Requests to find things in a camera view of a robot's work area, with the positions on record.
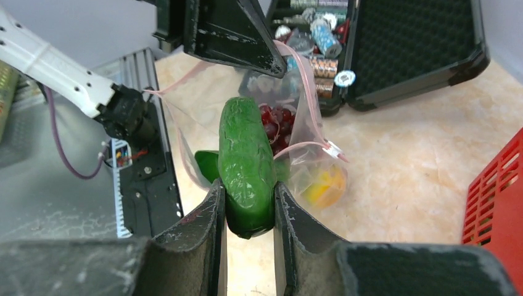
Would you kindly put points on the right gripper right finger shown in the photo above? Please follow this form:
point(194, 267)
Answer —
point(311, 260)

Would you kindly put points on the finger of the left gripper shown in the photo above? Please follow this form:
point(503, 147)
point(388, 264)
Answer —
point(231, 33)

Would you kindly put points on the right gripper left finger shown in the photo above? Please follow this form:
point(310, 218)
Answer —
point(189, 258)

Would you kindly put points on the yellow green toy fruit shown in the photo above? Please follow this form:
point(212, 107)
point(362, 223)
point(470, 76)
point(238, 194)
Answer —
point(327, 189)

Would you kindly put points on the clear zip top bag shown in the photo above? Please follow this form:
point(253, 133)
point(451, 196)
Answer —
point(309, 151)

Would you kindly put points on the dark red toy grapes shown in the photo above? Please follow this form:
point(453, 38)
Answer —
point(278, 122)

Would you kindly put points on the green toy cucumber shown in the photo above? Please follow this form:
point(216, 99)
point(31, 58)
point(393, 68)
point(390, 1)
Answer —
point(246, 168)

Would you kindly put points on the white green toy leek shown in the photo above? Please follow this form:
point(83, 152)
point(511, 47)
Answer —
point(207, 161)

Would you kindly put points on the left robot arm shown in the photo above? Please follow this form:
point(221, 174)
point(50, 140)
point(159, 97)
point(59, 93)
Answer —
point(122, 111)

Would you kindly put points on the black poker chip case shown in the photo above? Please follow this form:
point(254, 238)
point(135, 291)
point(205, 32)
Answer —
point(401, 49)

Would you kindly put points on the red plastic basket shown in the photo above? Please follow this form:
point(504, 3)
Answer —
point(493, 213)

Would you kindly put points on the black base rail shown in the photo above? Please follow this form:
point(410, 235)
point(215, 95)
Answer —
point(147, 200)

